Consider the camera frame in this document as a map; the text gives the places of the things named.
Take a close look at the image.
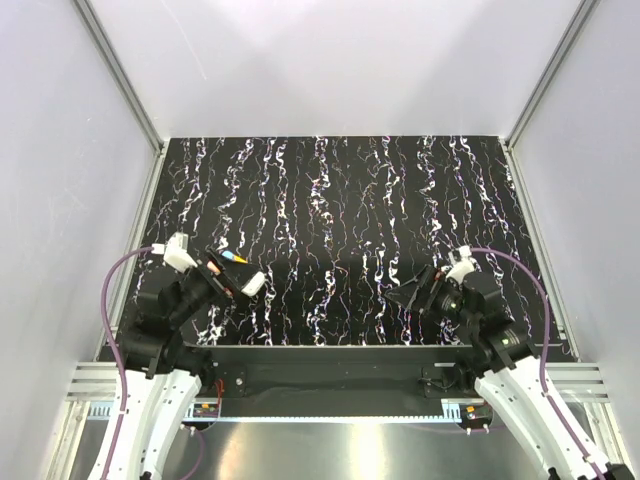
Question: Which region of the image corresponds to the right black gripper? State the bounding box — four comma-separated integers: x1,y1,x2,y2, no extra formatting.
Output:
385,263,478,330

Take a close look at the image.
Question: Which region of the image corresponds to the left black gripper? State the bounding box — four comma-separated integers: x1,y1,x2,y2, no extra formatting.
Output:
169,246,260,325

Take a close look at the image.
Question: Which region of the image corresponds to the white plug adapter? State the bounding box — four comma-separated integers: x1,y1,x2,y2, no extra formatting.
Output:
240,271,266,298

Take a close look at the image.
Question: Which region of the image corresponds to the light blue plug adapter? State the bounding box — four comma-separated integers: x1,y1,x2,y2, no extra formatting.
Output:
221,250,237,261

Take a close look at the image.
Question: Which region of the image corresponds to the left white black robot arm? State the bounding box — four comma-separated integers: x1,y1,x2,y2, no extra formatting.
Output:
89,244,266,479

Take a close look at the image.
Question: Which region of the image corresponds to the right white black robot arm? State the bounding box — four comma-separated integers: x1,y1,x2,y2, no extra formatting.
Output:
385,263,633,479

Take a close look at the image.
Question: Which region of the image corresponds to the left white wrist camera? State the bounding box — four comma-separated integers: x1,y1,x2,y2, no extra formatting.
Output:
151,232,197,273

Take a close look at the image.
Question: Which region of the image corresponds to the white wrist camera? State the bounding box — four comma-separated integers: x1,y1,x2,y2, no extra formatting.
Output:
446,245,477,285
151,232,197,273

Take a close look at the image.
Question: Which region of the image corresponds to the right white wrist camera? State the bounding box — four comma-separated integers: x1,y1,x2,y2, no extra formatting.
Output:
446,245,477,285

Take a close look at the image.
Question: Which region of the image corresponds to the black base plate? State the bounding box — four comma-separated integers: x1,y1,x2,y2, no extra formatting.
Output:
208,346,478,422

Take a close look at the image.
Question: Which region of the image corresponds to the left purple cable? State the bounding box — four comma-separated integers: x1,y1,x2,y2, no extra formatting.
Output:
99,245,164,480

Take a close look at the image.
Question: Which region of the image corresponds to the left aluminium frame post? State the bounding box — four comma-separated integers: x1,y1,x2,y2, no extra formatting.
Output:
71,0,164,155

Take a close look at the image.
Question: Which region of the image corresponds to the aluminium frame post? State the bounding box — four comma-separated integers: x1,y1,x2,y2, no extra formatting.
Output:
71,0,164,155
504,0,601,150

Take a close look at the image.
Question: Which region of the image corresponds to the right aluminium frame post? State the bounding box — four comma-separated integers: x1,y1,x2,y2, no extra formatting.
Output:
504,0,601,150

